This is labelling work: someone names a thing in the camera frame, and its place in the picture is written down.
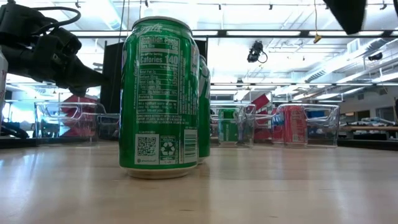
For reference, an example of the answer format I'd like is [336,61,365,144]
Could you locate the white air vent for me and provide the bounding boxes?
[346,39,361,54]

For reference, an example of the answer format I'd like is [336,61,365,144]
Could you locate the red soda can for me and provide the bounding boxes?
[272,107,285,144]
[281,105,308,146]

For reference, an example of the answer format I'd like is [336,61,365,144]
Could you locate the green Sprite soda can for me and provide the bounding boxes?
[218,108,239,144]
[196,54,211,165]
[119,16,200,180]

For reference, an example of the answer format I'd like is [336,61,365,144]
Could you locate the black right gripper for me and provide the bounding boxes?
[322,0,368,35]

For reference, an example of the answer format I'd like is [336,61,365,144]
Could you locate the clear plastic bin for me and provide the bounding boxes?
[33,101,121,146]
[210,103,258,148]
[271,103,340,148]

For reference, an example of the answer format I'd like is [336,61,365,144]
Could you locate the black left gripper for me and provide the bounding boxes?
[0,27,109,98]

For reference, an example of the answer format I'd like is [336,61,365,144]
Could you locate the person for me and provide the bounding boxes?
[0,120,31,140]

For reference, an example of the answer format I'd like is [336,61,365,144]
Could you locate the wooden workbench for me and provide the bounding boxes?
[338,124,398,141]

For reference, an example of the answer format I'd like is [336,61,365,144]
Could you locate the black ceiling camera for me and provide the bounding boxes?
[247,40,269,65]

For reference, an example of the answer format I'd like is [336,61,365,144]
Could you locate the black ceiling rail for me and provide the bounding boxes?
[208,81,398,87]

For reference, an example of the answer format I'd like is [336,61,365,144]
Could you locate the black fabric divider screen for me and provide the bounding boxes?
[99,37,208,114]

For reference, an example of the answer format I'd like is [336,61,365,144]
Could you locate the red storage box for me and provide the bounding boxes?
[252,93,275,141]

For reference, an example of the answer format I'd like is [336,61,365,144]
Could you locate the blue storage bins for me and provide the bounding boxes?
[307,109,326,119]

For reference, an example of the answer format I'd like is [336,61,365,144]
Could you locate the black aluminium table frame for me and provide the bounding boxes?
[0,136,398,152]

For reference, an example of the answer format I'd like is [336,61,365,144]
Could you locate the black overhead frame beam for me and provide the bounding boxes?
[68,29,398,39]

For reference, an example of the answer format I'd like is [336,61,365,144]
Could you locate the yellow hanging cord plug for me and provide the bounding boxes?
[312,0,323,44]

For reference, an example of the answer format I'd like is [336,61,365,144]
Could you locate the red stacked storage boxes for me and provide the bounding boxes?
[60,94,99,138]

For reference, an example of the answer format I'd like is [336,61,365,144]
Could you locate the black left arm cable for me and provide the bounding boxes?
[29,5,82,32]

